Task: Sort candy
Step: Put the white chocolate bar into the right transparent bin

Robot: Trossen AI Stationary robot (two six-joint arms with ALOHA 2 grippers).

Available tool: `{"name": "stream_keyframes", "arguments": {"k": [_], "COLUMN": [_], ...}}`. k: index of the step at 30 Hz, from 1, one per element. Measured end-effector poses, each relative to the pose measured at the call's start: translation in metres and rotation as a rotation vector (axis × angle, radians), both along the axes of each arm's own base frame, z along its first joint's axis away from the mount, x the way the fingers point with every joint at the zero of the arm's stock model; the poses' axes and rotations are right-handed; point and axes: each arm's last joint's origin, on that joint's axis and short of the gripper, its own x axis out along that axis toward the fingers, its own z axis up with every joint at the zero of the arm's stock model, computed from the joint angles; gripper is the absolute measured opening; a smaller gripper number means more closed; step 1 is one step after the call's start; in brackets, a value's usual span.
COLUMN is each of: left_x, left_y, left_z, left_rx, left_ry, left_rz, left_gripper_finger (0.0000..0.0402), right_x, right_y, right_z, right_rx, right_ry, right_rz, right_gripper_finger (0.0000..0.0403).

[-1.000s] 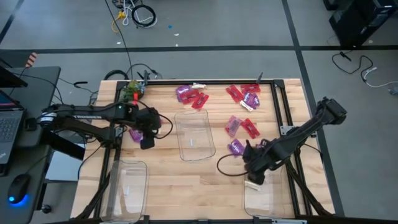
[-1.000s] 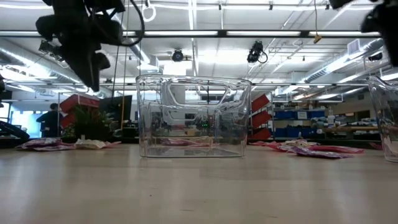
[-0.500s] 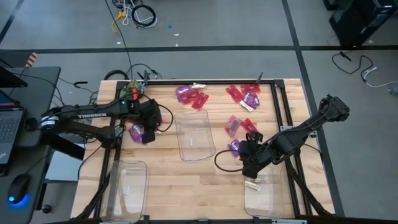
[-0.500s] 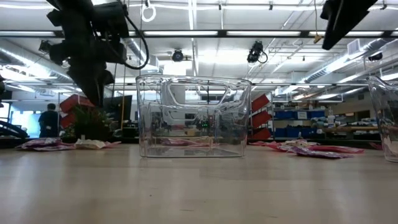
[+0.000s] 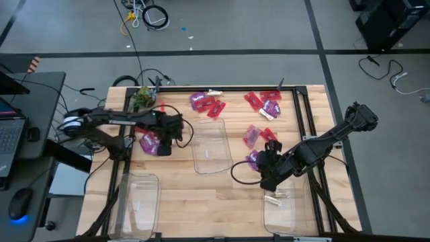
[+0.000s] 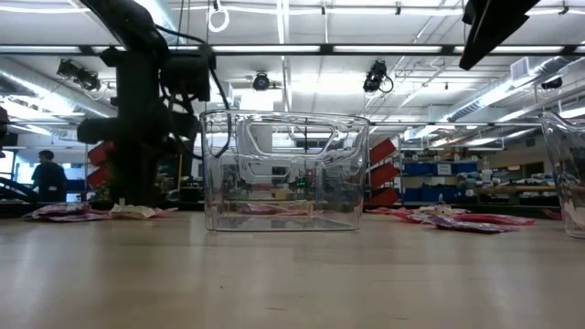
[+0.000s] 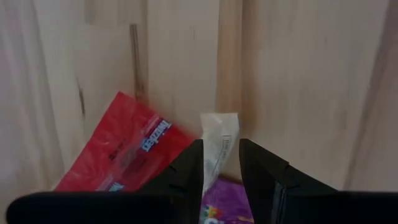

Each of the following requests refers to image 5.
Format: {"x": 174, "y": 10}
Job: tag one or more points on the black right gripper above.
{"x": 273, "y": 163}

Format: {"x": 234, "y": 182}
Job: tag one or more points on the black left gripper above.
{"x": 169, "y": 127}

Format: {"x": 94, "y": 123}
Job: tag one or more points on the red Skittles candy packet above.
{"x": 253, "y": 101}
{"x": 268, "y": 134}
{"x": 270, "y": 95}
{"x": 140, "y": 130}
{"x": 205, "y": 103}
{"x": 216, "y": 109}
{"x": 252, "y": 136}

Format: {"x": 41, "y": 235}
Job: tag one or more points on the clear plastic bin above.
{"x": 289, "y": 218}
{"x": 211, "y": 158}
{"x": 137, "y": 215}

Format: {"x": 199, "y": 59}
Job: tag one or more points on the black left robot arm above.
{"x": 127, "y": 117}

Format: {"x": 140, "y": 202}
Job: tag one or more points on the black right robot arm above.
{"x": 336, "y": 132}

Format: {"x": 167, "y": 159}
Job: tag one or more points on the green potted plant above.
{"x": 144, "y": 97}

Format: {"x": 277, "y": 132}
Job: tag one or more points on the black side desk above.
{"x": 43, "y": 101}

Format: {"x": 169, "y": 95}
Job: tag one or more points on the small black desk device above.
{"x": 33, "y": 133}

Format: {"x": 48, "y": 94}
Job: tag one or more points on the black round knob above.
{"x": 50, "y": 226}

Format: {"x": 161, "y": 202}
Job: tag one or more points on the black computer mouse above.
{"x": 20, "y": 203}

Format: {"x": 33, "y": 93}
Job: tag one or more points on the grey laptop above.
{"x": 10, "y": 138}

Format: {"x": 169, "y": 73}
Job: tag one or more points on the orange black striped marker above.
{"x": 33, "y": 64}

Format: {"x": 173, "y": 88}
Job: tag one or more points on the black desk monitor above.
{"x": 10, "y": 84}

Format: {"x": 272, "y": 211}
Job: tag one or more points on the black computer tower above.
{"x": 379, "y": 30}
{"x": 415, "y": 11}

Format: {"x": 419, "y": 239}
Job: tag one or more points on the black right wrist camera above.
{"x": 273, "y": 146}

